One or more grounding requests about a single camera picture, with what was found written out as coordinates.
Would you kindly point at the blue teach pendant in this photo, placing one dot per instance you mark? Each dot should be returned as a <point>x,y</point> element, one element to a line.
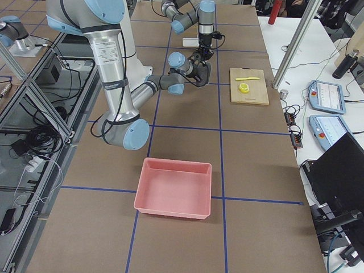
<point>327,97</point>
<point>328,129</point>

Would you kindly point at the bamboo cutting board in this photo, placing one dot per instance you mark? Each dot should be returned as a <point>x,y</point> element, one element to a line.
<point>258,89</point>

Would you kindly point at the blue teach pendant far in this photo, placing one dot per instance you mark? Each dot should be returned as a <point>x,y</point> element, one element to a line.
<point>327,97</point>

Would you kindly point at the black bottle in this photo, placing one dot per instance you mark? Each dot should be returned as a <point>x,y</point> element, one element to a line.
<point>346,64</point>

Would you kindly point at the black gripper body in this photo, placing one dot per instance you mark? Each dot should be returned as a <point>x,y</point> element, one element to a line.
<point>205,47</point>
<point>195,74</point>

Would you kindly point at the red bottle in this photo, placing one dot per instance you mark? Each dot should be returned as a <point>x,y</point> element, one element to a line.
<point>275,11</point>

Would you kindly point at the grey wiping cloth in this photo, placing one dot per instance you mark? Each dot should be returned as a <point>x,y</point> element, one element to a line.
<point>209,74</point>

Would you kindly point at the black laptop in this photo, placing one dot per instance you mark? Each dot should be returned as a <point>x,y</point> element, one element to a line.
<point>336,177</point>

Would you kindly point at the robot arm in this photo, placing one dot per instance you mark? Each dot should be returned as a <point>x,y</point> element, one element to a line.
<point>202,14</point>
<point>126,82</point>

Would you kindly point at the pink plastic bin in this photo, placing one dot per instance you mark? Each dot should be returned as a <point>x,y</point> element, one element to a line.
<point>174,188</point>

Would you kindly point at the yellow plastic knife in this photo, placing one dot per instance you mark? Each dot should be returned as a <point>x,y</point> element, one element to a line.
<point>246,78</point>

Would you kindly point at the aluminium camera post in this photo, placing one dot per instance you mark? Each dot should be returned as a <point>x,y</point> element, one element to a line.
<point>297,38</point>

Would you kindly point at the yellow lemon slices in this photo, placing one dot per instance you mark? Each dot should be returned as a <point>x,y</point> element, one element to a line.
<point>244,88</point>

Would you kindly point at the blue teach pendant near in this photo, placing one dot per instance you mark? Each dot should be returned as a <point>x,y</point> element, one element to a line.
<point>328,129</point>

